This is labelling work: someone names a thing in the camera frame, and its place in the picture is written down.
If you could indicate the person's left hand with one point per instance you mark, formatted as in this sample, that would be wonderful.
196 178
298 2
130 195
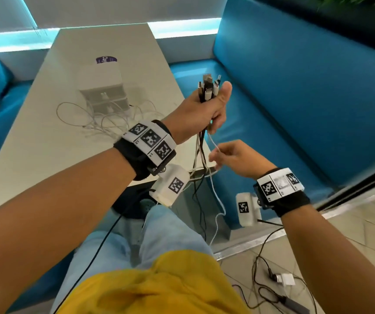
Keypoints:
194 114

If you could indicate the person's right hand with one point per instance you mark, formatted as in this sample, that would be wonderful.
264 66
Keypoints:
243 158

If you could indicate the white box with drawers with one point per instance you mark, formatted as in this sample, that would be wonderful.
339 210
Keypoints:
100 78

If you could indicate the person's right forearm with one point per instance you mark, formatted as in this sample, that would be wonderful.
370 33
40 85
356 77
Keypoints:
338 264

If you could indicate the person's left forearm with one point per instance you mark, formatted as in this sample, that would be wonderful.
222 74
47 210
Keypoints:
43 219

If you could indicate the person's blue jeans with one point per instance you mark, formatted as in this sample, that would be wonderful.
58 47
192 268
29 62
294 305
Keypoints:
171 228

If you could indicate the person's yellow shirt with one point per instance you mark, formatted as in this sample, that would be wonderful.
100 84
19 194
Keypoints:
158 287

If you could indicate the black marker-tagged right wristband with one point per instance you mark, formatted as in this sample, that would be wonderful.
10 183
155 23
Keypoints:
292 202

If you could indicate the black marker-tagged wristband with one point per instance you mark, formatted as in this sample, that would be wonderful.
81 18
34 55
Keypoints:
292 202
132 156

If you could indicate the black marker-tagged left wristband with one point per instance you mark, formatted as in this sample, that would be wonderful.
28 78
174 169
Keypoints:
132 156

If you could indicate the round purple sticker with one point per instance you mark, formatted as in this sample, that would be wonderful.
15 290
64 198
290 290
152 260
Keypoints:
106 59

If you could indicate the white plug adapter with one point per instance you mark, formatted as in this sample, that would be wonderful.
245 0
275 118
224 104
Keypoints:
287 279

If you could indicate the white table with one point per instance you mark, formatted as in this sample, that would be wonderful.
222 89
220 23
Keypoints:
43 143

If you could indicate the black rectangular hub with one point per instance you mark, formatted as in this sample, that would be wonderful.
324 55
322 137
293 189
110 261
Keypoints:
294 305

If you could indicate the cyan light strip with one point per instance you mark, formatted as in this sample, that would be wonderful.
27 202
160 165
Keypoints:
14 40

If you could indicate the green leafy plant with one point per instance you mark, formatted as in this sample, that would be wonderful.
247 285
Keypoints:
364 1

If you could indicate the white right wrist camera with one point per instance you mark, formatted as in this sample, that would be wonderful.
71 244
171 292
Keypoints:
248 219

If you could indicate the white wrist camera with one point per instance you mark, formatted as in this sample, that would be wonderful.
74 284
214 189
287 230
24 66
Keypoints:
248 219
164 192

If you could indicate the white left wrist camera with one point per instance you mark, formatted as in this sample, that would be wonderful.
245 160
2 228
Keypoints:
164 192

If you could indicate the cyan vertical wall light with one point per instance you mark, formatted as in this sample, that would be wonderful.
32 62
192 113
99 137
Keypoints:
28 13

